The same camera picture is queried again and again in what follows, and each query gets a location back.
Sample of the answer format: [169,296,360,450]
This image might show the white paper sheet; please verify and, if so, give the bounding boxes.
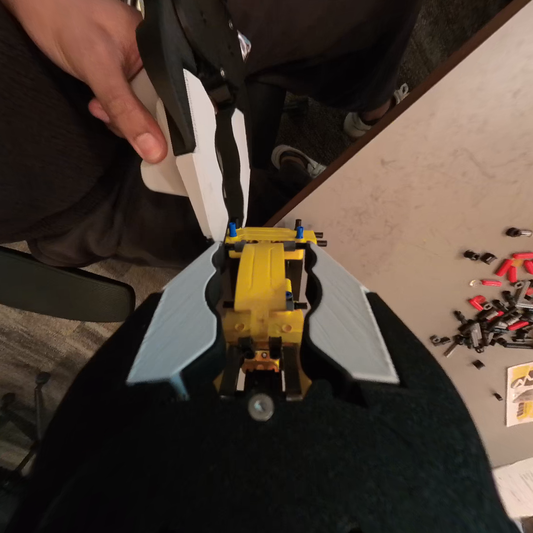
[493,458,533,519]

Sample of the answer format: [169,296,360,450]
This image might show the person's left hand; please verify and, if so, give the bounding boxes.
[6,0,168,164]

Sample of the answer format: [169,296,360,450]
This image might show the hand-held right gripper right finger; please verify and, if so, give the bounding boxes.
[300,242,400,386]

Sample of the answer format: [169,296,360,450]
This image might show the black office chair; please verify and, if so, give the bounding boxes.
[0,245,136,492]

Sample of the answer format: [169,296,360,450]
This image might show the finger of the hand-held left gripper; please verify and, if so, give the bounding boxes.
[220,107,252,229]
[176,69,233,241]

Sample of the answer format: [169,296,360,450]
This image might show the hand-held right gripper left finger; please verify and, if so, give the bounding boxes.
[126,242,229,398]

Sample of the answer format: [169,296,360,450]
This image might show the yellow instruction leaflet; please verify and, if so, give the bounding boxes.
[506,361,533,427]

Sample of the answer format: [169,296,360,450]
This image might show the pile of small toy parts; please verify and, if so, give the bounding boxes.
[430,227,533,369]

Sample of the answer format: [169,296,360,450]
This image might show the yellow black toy brick model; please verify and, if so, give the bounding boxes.
[213,220,328,402]

